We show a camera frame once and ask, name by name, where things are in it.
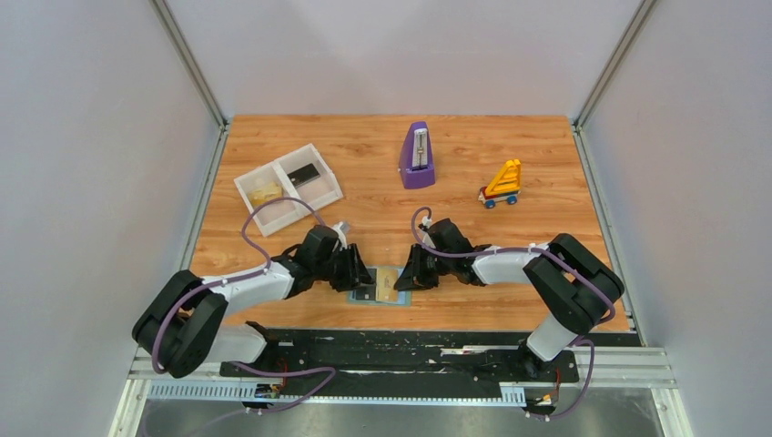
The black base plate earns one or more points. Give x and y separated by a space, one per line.
494 355

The gold card in tray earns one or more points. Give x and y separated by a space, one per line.
264 193

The yellow toy car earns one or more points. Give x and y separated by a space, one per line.
505 187

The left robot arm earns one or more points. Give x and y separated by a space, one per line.
183 326

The aluminium slotted rail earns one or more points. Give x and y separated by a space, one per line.
348 387

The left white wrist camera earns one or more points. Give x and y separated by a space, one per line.
342 228

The black card in tray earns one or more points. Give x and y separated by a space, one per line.
303 175

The green card holder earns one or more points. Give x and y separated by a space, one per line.
404 296

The purple metronome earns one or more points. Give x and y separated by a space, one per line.
416 166

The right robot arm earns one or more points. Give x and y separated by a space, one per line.
576 287

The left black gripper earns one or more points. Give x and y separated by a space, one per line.
356 273

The black card in holder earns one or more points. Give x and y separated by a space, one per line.
366 292

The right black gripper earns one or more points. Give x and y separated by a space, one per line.
414 276

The white two-compartment tray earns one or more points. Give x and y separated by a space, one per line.
296 203

